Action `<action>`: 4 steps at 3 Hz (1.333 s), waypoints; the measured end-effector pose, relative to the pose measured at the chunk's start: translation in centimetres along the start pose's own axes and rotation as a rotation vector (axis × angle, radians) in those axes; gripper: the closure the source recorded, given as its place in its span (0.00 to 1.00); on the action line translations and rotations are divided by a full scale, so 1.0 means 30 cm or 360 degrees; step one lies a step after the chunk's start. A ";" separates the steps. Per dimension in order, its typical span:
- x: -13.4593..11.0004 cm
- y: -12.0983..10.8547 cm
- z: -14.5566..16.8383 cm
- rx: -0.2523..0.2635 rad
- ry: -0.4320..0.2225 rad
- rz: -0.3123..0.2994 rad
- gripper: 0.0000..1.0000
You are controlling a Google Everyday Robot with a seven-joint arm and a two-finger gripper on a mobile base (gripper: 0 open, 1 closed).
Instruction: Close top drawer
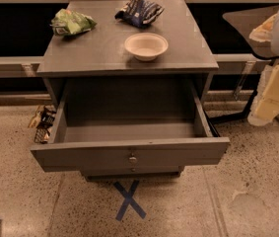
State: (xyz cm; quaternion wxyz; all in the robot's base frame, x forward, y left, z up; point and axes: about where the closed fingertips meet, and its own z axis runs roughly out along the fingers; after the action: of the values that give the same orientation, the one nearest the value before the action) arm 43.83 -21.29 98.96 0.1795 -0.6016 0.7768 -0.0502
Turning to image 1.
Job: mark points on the dark blue chip bag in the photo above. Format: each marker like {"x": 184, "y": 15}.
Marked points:
{"x": 139, "y": 13}

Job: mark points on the cream foam padded gripper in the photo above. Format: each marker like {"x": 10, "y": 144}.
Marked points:
{"x": 266, "y": 104}

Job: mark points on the blue tape cross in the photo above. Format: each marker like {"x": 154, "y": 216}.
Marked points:
{"x": 129, "y": 200}

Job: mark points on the green chip bag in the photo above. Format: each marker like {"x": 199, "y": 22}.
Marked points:
{"x": 71, "y": 23}

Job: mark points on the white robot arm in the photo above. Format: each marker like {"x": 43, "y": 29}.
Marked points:
{"x": 268, "y": 31}

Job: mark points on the wire basket with snacks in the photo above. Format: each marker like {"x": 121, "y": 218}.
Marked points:
{"x": 42, "y": 122}

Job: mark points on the white paper bowl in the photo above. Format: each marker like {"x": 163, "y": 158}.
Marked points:
{"x": 146, "y": 46}

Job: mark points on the grey drawer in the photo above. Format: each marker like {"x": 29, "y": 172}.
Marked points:
{"x": 133, "y": 171}
{"x": 117, "y": 123}

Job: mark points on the grey bottom drawer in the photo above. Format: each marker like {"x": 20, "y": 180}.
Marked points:
{"x": 133, "y": 171}

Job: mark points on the grey top drawer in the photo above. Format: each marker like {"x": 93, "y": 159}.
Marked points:
{"x": 117, "y": 123}

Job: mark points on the grey wooden drawer cabinet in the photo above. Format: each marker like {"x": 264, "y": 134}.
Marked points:
{"x": 101, "y": 52}

